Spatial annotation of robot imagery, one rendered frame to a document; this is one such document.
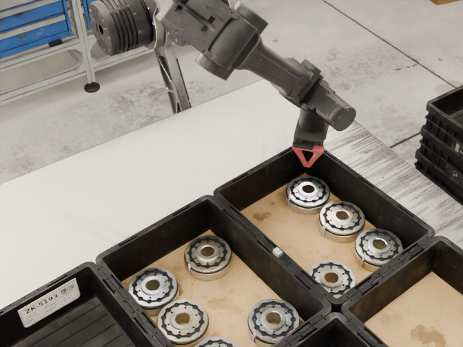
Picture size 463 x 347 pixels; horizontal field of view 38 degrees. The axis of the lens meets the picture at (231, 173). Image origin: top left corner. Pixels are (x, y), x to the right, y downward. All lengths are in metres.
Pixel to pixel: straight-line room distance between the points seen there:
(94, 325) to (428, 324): 0.68
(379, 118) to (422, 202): 1.42
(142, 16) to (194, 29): 1.16
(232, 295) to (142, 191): 0.52
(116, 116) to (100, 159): 1.30
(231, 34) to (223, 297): 0.64
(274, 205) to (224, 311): 0.32
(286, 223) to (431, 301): 0.36
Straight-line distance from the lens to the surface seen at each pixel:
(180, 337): 1.34
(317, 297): 1.31
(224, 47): 0.97
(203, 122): 2.03
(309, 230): 1.54
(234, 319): 1.39
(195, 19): 0.96
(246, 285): 1.44
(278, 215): 1.57
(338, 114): 1.33
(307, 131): 1.44
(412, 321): 1.43
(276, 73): 1.15
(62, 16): 3.19
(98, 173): 1.91
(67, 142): 3.14
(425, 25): 3.96
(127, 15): 2.11
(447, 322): 1.44
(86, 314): 1.44
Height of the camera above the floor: 1.98
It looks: 44 degrees down
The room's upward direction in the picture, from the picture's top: 2 degrees counter-clockwise
